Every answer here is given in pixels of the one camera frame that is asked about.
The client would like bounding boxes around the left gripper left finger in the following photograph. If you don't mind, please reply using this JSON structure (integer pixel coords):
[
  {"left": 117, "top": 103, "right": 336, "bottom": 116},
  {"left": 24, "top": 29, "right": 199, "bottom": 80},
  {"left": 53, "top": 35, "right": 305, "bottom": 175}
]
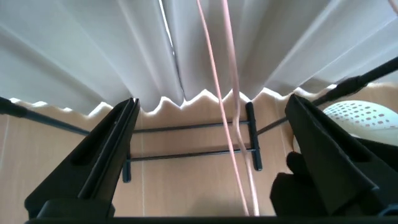
[{"left": 24, "top": 97, "right": 141, "bottom": 219}]

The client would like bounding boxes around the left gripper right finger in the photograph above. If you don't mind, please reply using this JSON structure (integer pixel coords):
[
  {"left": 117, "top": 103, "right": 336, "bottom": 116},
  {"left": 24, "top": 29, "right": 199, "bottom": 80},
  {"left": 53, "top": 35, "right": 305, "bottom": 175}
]
[{"left": 284, "top": 94, "right": 398, "bottom": 217}]

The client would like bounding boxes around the white laundry basket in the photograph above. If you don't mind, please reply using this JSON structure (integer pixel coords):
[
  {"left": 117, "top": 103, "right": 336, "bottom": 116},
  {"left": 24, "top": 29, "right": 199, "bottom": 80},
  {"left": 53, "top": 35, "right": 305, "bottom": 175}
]
[{"left": 292, "top": 100, "right": 398, "bottom": 153}]

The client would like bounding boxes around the black clothes rack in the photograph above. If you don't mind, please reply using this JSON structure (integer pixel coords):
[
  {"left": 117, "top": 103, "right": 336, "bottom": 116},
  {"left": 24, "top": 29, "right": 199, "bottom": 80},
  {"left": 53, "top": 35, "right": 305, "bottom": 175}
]
[{"left": 0, "top": 55, "right": 398, "bottom": 184}]

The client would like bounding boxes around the pink clothes hanger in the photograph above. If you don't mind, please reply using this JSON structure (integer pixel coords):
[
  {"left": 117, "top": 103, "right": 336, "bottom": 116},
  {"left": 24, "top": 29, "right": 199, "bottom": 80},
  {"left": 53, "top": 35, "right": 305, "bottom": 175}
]
[{"left": 195, "top": 0, "right": 261, "bottom": 217}]

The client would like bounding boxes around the beige curtain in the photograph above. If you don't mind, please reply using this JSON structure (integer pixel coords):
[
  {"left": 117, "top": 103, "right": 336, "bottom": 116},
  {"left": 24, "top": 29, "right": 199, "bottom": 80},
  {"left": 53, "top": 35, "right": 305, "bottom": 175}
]
[{"left": 0, "top": 0, "right": 398, "bottom": 114}]

